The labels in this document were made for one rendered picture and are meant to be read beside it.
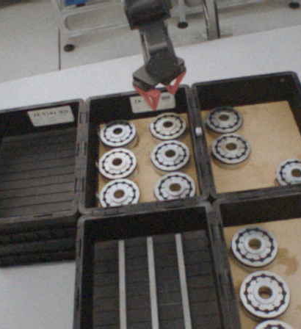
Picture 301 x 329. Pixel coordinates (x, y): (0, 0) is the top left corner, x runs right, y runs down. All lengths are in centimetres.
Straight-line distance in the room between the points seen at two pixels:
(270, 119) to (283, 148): 11
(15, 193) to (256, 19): 240
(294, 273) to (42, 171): 71
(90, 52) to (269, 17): 129
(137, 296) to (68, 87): 95
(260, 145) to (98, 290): 57
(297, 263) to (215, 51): 98
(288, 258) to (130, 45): 231
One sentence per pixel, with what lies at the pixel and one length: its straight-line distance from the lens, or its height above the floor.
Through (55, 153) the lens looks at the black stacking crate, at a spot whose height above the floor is 83.
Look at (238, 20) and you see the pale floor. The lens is 321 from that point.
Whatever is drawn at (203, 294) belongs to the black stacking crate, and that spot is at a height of 83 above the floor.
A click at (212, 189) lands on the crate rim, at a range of 96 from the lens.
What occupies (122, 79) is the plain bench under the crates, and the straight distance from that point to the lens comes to 164.
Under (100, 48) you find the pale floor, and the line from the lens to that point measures 309.
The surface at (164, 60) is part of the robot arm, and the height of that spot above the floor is 124.
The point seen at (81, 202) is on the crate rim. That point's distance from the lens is 99.
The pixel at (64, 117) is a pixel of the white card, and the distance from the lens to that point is 127.
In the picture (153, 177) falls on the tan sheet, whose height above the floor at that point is 83.
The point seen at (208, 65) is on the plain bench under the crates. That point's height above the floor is 70.
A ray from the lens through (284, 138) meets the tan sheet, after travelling 121.
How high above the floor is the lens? 171
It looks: 51 degrees down
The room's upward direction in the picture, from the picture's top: 11 degrees counter-clockwise
